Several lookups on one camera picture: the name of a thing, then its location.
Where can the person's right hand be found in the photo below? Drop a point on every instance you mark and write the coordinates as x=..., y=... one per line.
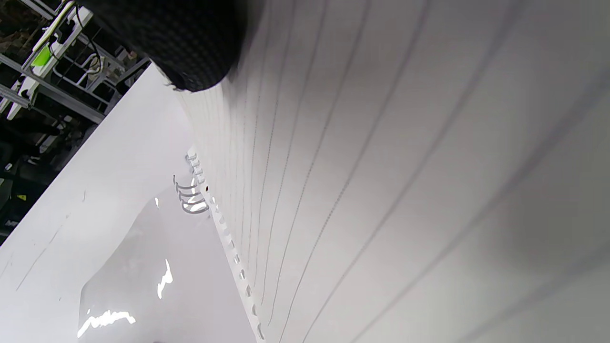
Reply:
x=181, y=38

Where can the lined loose-leaf paper stack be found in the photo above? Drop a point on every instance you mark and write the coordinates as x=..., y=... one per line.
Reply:
x=381, y=166

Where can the green object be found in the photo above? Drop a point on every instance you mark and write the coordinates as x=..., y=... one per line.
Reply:
x=42, y=56

